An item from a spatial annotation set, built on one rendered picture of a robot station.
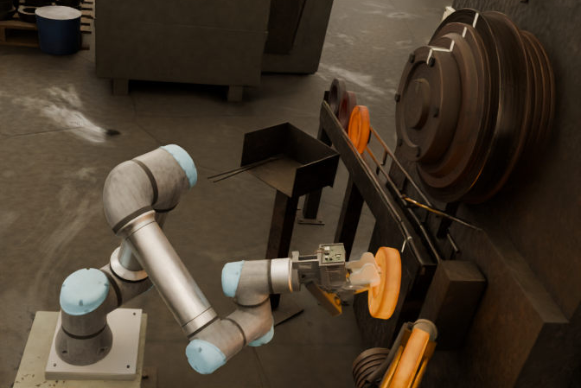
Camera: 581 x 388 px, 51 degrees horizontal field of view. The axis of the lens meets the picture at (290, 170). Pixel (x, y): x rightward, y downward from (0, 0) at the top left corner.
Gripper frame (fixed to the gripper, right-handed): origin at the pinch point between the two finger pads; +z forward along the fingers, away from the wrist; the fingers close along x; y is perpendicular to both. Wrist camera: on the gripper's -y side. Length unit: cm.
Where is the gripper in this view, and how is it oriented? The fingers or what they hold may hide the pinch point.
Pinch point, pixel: (386, 276)
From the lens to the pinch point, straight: 136.2
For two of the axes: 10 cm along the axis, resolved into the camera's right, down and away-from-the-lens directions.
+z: 9.9, -0.8, -1.0
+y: -1.2, -8.5, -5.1
